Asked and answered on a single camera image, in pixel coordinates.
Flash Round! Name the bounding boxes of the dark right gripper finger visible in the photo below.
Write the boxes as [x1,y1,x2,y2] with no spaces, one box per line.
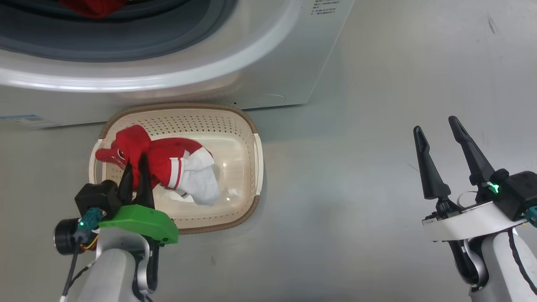
[448,116,496,186]
[413,125,452,200]

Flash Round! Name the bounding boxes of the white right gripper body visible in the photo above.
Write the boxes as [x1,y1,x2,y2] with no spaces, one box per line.
[422,197,527,243]

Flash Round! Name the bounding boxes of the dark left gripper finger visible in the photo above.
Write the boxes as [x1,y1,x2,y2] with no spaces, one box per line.
[116,162,134,206]
[136,153,156,209]

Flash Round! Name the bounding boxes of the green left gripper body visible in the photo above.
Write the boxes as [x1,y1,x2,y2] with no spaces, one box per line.
[98,204,179,245]

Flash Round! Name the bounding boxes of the red white sports jersey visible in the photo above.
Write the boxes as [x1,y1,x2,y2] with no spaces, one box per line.
[95,125,222,207]

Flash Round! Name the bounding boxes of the plain red garment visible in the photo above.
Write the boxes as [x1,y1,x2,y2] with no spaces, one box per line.
[59,0,128,19]

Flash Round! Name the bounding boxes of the cream perforated laundry basket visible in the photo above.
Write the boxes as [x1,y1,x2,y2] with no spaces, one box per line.
[88,103,264,234]

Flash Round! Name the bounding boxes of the grey rubber door seal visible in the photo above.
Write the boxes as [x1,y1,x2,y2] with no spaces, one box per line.
[0,0,238,62]

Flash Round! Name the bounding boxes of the white washing machine body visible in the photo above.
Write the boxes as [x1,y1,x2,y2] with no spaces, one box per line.
[0,0,355,128]

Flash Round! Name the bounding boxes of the blue white energy label sticker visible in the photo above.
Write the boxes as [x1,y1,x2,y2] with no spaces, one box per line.
[0,114,57,128]

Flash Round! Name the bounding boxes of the small printed text label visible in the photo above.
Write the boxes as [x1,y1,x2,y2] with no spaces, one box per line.
[310,0,343,16]

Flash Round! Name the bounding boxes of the left cable with teal connector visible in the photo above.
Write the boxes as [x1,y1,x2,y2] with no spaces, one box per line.
[62,208,104,302]

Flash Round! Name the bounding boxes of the cable with teal connector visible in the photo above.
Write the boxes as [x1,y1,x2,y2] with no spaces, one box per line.
[62,208,104,302]
[507,205,537,296]

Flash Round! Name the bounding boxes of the right cable with teal connector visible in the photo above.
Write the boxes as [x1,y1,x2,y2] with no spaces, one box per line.
[507,205,537,296]

